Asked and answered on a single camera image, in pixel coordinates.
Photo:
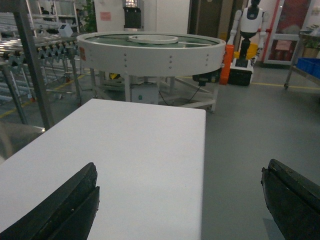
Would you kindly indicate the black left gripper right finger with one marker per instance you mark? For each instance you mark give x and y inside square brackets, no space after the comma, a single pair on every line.
[293,201]

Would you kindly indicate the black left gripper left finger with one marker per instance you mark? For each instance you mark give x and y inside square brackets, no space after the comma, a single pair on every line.
[67,214]

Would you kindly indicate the blue bin on cart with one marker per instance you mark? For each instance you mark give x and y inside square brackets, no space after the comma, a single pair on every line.
[309,65]

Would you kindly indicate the orange panel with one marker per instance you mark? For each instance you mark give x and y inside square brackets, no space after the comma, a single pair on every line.
[227,60]

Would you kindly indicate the white round conveyor table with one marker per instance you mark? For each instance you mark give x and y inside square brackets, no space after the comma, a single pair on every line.
[157,67]

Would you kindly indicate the steel roller conveyor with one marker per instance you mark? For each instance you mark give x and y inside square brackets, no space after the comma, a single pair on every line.
[30,55]

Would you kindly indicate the white humanoid robot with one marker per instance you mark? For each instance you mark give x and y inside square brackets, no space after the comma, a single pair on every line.
[250,21]

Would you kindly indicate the steel shelf post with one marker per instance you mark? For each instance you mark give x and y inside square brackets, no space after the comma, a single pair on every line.
[35,70]

